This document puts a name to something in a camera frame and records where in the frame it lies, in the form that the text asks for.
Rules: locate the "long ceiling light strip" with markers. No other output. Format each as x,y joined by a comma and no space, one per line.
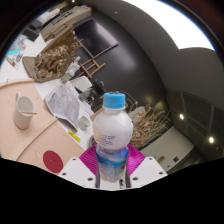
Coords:
173,23

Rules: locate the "cardboard box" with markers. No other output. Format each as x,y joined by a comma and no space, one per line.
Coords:
96,114

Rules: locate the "white cabinet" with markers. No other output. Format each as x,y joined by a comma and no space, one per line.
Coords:
66,20

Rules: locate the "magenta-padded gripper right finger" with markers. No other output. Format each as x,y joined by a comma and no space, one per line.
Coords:
146,168

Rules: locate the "small white cup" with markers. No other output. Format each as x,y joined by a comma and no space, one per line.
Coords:
84,122

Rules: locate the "white bottle with blue cap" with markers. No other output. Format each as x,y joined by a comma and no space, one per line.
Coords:
112,133

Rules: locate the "dried plant in grey pot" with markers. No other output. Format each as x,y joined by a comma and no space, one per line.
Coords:
150,126

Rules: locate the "cream ceramic mug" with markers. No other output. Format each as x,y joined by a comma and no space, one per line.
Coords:
21,118

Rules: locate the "yellow marker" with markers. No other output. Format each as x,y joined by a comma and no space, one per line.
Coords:
74,136

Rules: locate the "newspaper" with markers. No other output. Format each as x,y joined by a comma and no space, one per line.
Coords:
65,105

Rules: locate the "black boxes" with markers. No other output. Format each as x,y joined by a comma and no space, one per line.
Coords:
31,31

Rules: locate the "white plastic chair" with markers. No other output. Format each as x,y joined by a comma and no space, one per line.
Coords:
81,84

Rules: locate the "green-labelled spray bottle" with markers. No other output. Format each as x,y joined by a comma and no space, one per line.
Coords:
66,77

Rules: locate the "flat round red coaster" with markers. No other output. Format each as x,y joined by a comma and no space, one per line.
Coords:
53,161

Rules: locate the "round ceiling spotlight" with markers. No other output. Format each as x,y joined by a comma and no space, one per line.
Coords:
181,116
211,140

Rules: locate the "black wall screen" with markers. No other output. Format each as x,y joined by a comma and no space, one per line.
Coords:
95,38

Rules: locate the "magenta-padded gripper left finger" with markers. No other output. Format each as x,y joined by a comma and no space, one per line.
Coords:
78,170

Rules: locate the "wooden easel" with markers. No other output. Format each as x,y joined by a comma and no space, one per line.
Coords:
90,68

